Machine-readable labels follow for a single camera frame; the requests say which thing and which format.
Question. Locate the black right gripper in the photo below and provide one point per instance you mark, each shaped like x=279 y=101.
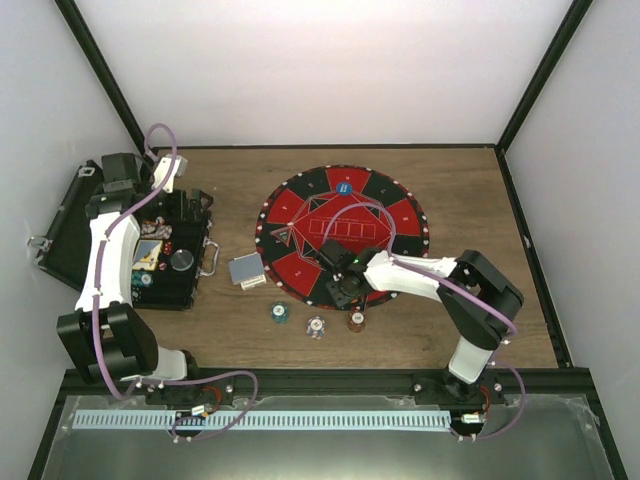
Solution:
x=340 y=299

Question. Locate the white blue chip stack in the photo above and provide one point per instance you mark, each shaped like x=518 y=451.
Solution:
x=315 y=327

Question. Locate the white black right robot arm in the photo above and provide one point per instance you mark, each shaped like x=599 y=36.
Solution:
x=481 y=302

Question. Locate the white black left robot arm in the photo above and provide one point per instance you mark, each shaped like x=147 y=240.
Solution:
x=105 y=337

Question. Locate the mixed chips in case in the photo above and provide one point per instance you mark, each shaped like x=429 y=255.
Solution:
x=157 y=229

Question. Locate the round red black poker mat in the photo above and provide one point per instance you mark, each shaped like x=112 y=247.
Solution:
x=306 y=208

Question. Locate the card deck in case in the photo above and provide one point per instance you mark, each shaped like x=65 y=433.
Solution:
x=146 y=256

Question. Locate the black poker set case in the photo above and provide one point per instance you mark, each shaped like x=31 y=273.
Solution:
x=63 y=252

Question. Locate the blue small blind button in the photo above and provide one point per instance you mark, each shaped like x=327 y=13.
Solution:
x=344 y=188

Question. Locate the playing card deck box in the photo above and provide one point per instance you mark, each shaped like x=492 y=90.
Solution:
x=247 y=271

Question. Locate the black dealer button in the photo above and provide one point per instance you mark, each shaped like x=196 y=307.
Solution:
x=182 y=260

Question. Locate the teal chip in case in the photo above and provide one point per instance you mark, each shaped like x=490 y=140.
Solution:
x=141 y=279

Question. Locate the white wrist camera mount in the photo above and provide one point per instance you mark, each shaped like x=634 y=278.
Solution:
x=167 y=170

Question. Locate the light blue slotted rail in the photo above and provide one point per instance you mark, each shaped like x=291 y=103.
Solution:
x=422 y=421

